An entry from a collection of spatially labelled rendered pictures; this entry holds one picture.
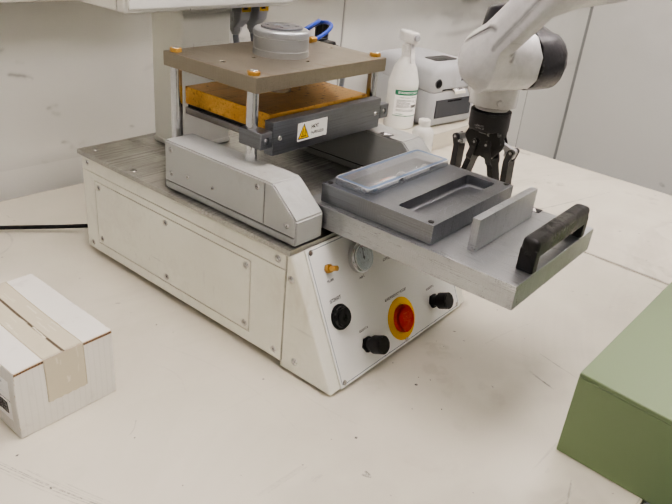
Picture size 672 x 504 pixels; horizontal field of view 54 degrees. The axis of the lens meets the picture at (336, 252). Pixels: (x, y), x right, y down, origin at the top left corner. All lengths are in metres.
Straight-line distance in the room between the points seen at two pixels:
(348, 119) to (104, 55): 0.65
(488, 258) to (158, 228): 0.49
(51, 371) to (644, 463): 0.65
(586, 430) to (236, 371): 0.43
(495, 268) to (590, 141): 2.65
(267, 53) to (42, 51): 0.57
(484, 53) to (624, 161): 2.27
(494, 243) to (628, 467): 0.29
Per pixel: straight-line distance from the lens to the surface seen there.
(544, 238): 0.74
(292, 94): 0.98
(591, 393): 0.81
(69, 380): 0.82
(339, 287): 0.86
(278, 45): 0.95
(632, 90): 3.27
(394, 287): 0.95
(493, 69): 1.09
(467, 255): 0.75
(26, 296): 0.91
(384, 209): 0.78
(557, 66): 1.17
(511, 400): 0.92
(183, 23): 1.07
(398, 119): 1.80
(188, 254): 0.96
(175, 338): 0.96
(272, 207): 0.81
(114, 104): 1.50
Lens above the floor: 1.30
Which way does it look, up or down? 27 degrees down
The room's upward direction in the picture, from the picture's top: 6 degrees clockwise
